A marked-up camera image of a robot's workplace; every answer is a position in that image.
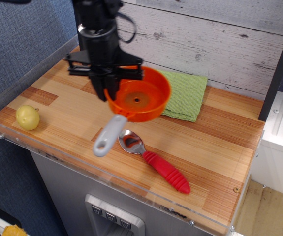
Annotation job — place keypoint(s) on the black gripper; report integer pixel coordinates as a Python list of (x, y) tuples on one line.
[(102, 58)]

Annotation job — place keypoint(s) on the orange measuring cup grey handle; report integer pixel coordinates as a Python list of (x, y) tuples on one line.
[(136, 101)]

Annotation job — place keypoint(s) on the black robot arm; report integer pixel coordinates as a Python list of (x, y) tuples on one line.
[(101, 13)]

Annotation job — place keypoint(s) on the yellow toy potato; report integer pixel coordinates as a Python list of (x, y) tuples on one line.
[(27, 117)]

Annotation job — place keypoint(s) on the clear acrylic table guard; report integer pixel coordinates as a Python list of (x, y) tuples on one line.
[(214, 153)]

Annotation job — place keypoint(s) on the green folded cloth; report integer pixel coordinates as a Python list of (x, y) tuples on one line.
[(186, 97)]

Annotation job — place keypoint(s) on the grey toy fridge cabinet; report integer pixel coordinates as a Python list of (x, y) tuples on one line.
[(68, 188)]

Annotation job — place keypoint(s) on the silver dispenser button panel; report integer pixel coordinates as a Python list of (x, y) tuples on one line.
[(109, 220)]

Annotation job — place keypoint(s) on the yellow object bottom left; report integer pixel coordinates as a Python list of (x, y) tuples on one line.
[(13, 230)]

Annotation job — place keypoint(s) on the white toy sink unit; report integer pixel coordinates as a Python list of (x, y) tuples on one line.
[(267, 165)]

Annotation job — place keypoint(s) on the metal spoon red handle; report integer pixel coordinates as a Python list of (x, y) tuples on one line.
[(132, 143)]

